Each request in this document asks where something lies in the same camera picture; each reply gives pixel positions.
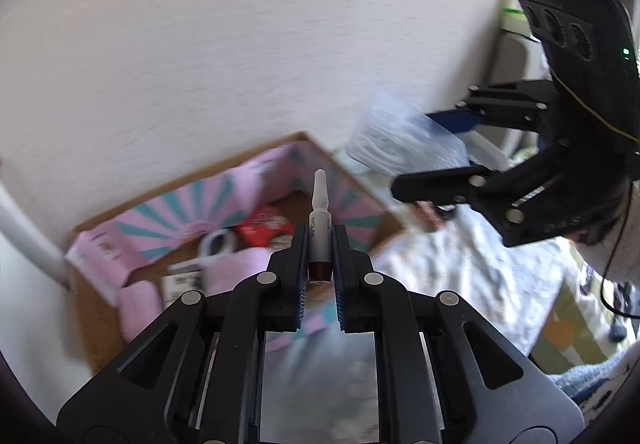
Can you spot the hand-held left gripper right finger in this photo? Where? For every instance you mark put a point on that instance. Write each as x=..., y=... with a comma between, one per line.
x=338, y=274

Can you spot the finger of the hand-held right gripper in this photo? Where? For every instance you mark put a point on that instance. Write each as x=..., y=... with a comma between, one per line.
x=500, y=99
x=435, y=185

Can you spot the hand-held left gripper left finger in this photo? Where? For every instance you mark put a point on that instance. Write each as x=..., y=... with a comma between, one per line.
x=302, y=274

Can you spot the small white vial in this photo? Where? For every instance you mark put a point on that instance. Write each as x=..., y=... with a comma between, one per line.
x=319, y=234

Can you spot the clear plastic bag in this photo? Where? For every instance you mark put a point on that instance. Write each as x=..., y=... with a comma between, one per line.
x=400, y=139

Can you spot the red snack packet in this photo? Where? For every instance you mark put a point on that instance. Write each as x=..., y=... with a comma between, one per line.
x=262, y=229

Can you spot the cardboard box with pink lining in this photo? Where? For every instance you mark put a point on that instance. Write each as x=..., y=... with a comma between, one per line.
x=150, y=224

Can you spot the grey cushion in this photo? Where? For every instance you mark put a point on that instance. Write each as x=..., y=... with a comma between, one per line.
x=510, y=69

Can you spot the pink cloth piece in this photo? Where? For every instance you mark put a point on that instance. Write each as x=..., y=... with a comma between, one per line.
x=235, y=271

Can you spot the green tissue pack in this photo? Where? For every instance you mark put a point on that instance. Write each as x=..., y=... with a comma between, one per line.
x=512, y=17

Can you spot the white plastic item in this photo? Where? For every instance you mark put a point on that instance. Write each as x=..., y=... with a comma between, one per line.
x=212, y=244

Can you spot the black and white packet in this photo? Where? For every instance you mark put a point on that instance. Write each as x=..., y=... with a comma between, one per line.
x=182, y=281

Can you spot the yellow floral quilt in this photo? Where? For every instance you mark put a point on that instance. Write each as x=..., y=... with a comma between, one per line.
x=565, y=329

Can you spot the blue fleece blanket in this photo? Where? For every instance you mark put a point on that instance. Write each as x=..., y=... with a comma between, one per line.
x=590, y=381

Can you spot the white door frame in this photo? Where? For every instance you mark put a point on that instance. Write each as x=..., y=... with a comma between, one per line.
x=25, y=234

